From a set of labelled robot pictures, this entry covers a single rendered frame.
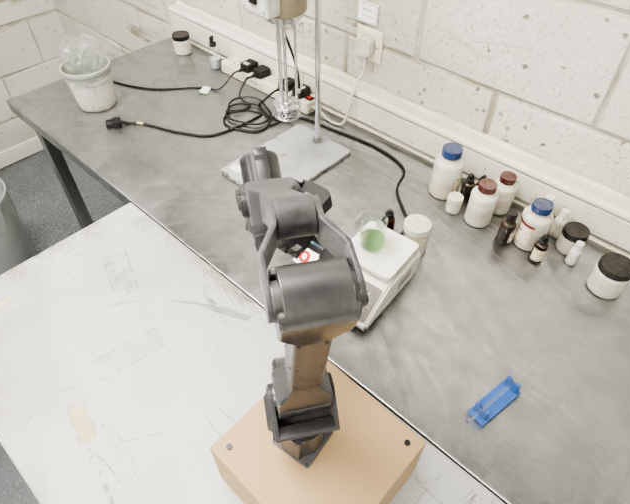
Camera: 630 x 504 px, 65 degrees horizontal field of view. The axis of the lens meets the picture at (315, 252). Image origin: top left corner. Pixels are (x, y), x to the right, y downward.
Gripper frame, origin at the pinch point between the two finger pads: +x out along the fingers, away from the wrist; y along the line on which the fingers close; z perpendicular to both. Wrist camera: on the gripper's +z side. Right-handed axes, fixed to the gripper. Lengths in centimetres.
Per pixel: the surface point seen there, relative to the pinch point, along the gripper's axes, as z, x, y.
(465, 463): -17.3, 11.7, -37.7
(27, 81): 2, 91, 236
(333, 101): 41, 50, 41
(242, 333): -20.9, 9.6, 7.3
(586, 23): 63, 18, -18
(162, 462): -41.7, -5.3, 0.3
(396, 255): 7.2, 18.8, -8.6
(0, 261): -69, 66, 149
